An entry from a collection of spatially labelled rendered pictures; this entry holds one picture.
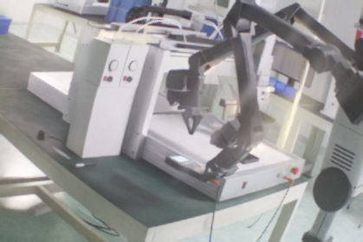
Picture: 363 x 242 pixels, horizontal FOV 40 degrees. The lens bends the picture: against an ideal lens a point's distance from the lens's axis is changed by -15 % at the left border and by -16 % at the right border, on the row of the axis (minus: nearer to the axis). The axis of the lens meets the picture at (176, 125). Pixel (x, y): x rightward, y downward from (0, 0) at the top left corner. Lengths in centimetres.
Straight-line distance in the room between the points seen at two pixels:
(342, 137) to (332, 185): 16
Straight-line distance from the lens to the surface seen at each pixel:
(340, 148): 172
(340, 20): 663
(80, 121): 226
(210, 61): 204
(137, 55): 226
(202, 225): 210
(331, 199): 175
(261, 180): 242
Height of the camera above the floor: 156
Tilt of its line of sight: 15 degrees down
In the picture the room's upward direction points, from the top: 16 degrees clockwise
